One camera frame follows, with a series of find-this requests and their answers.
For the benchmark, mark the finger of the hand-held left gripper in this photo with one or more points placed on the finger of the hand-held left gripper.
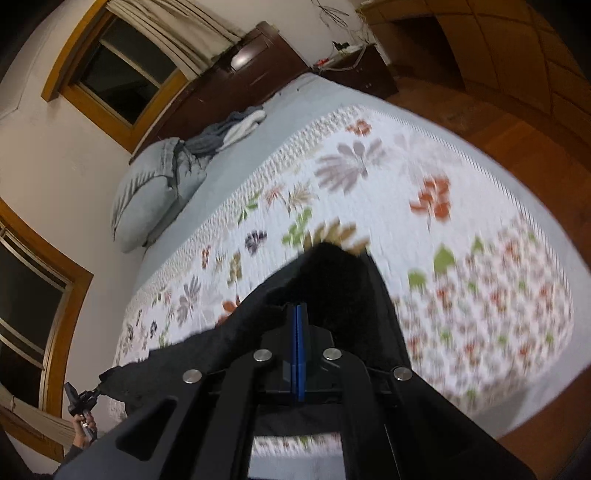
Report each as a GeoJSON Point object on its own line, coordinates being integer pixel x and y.
{"type": "Point", "coordinates": [96, 388]}

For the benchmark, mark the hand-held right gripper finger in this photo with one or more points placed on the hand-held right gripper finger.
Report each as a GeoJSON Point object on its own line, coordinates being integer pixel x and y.
{"type": "Point", "coordinates": [292, 350]}
{"type": "Point", "coordinates": [303, 350]}

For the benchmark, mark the black pants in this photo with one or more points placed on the black pants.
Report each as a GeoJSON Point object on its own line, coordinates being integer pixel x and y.
{"type": "Point", "coordinates": [332, 286]}

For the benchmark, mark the person's left forearm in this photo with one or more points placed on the person's left forearm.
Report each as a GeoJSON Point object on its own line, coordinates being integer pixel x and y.
{"type": "Point", "coordinates": [74, 459]}

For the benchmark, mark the person's left hand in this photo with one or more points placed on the person's left hand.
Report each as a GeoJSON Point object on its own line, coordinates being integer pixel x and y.
{"type": "Point", "coordinates": [87, 427]}

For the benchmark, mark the beige curtain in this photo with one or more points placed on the beige curtain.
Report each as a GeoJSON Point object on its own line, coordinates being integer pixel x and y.
{"type": "Point", "coordinates": [32, 424]}
{"type": "Point", "coordinates": [184, 32]}

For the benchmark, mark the wooden framed window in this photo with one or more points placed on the wooden framed window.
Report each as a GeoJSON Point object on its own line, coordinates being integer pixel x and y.
{"type": "Point", "coordinates": [115, 60]}
{"type": "Point", "coordinates": [27, 286]}

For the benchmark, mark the floral quilt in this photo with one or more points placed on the floral quilt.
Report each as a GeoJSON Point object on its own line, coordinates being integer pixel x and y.
{"type": "Point", "coordinates": [392, 184]}

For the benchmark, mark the grey pillow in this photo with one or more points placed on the grey pillow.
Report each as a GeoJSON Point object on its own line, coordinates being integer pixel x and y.
{"type": "Point", "coordinates": [143, 198]}

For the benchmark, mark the white garment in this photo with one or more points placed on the white garment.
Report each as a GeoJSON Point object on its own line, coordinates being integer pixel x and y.
{"type": "Point", "coordinates": [244, 125]}

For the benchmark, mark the grey garment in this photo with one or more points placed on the grey garment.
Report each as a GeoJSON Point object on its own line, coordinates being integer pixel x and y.
{"type": "Point", "coordinates": [207, 136]}

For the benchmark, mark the bed with grey sheet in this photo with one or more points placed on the bed with grey sheet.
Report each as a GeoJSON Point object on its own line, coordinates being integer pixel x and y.
{"type": "Point", "coordinates": [286, 106]}

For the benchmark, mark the dark wooden headboard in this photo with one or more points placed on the dark wooden headboard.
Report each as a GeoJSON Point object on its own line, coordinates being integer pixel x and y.
{"type": "Point", "coordinates": [207, 92]}

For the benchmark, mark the dark wooden nightstand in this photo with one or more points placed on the dark wooden nightstand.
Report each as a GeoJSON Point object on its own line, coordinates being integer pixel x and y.
{"type": "Point", "coordinates": [364, 74]}

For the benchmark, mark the white power strip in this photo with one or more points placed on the white power strip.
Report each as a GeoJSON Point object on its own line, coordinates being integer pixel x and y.
{"type": "Point", "coordinates": [349, 46]}

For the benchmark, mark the wooden wardrobe cabinet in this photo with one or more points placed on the wooden wardrobe cabinet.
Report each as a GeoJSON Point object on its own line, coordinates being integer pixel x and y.
{"type": "Point", "coordinates": [485, 46]}

